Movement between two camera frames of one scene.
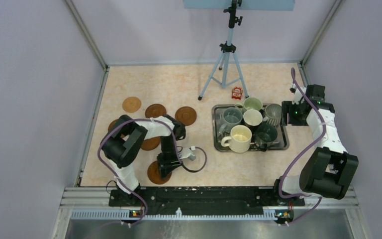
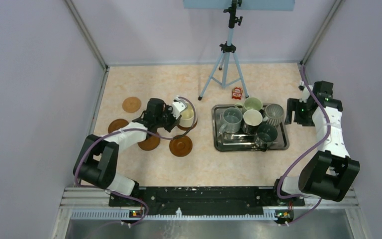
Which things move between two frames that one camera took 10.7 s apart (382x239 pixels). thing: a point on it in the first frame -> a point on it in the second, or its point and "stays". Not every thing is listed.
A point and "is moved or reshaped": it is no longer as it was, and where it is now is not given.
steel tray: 281,143 stays
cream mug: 239,140 -> 187,117
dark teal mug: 265,133 stays
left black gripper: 165,165 -> 169,109
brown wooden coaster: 150,144 stays
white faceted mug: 252,117 stays
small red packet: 237,92 stays
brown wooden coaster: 153,174 is moved or reshaped
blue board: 220,5 stays
